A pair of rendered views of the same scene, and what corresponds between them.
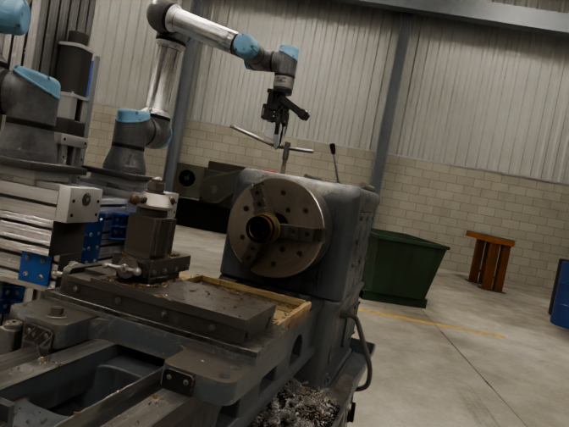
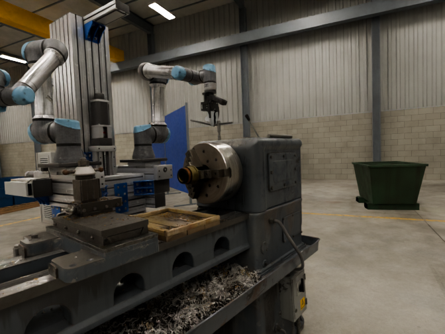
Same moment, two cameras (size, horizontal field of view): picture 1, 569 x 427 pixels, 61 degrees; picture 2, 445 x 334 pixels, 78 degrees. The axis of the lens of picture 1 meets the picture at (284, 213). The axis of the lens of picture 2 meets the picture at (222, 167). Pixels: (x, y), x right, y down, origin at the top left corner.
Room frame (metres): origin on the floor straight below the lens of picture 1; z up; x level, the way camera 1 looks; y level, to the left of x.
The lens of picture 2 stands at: (0.23, -0.60, 1.18)
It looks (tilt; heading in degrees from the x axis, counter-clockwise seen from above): 3 degrees down; 22
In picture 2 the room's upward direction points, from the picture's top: 2 degrees counter-clockwise
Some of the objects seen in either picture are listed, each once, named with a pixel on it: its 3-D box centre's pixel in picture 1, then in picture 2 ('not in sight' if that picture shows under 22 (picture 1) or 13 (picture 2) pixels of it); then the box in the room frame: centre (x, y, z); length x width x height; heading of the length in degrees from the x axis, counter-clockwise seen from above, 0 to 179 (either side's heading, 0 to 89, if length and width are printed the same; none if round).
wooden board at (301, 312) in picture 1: (231, 302); (167, 221); (1.26, 0.10, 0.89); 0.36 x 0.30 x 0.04; 72
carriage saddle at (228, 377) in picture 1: (152, 329); (83, 241); (0.92, 0.21, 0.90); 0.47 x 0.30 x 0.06; 72
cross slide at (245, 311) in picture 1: (164, 296); (94, 222); (0.97, 0.21, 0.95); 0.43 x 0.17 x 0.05; 72
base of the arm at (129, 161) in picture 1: (126, 158); (143, 151); (1.77, 0.60, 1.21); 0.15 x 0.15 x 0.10
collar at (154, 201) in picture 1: (153, 200); (84, 170); (0.99, 0.27, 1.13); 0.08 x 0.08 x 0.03
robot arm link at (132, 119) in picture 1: (132, 126); (143, 134); (1.77, 0.60, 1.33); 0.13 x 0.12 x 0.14; 164
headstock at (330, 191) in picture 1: (306, 229); (250, 170); (1.93, -0.10, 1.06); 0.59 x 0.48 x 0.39; 162
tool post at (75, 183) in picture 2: (151, 231); (87, 187); (0.99, 0.26, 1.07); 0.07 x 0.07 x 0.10; 72
